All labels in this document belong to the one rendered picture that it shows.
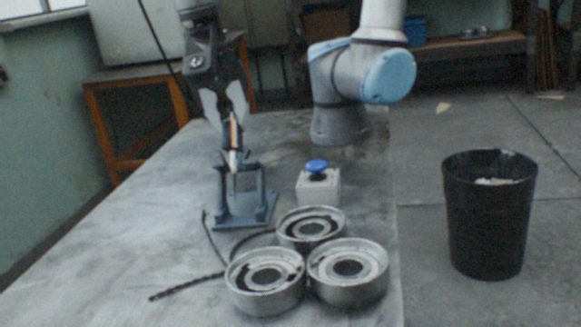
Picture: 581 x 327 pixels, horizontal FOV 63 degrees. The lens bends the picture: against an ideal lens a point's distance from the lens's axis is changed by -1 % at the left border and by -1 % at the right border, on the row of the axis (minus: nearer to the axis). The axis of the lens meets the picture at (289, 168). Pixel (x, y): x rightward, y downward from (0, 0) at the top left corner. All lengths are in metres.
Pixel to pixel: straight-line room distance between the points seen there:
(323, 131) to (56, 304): 0.66
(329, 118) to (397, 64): 0.22
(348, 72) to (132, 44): 2.10
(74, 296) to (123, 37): 2.33
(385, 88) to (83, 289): 0.64
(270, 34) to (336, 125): 3.39
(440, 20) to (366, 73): 3.68
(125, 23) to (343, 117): 2.04
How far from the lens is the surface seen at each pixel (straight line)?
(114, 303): 0.73
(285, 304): 0.61
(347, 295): 0.60
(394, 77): 0.98
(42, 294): 0.82
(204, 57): 0.74
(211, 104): 0.81
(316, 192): 0.82
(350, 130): 1.10
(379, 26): 0.99
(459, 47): 4.07
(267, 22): 4.44
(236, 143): 0.80
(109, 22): 3.01
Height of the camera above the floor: 1.19
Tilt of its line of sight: 23 degrees down
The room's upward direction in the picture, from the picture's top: 9 degrees counter-clockwise
